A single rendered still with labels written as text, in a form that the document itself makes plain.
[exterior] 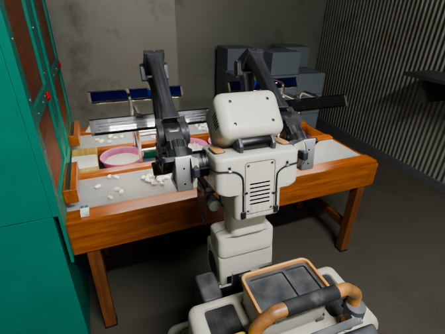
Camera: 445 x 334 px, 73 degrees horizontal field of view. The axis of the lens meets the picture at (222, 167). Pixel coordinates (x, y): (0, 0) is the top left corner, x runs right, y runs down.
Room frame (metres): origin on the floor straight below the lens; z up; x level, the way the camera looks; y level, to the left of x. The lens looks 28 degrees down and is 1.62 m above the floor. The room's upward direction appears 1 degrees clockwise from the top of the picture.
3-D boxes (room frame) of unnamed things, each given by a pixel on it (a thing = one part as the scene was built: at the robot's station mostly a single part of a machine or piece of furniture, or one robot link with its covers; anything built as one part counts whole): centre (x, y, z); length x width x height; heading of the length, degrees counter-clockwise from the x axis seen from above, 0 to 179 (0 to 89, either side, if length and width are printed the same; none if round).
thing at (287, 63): (3.99, -0.57, 0.58); 1.18 x 0.78 x 1.16; 111
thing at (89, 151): (1.62, 0.84, 0.77); 0.33 x 0.15 x 0.01; 23
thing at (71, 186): (1.29, 0.75, 0.83); 0.30 x 0.06 x 0.07; 23
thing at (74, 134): (1.91, 1.02, 0.83); 0.30 x 0.06 x 0.07; 23
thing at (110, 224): (1.43, -0.13, 0.67); 1.81 x 0.12 x 0.19; 113
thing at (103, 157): (1.71, 0.64, 0.72); 0.27 x 0.27 x 0.10
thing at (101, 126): (1.51, 0.37, 1.08); 0.62 x 0.08 x 0.07; 113
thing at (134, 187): (1.63, -0.05, 0.73); 1.81 x 0.30 x 0.02; 113
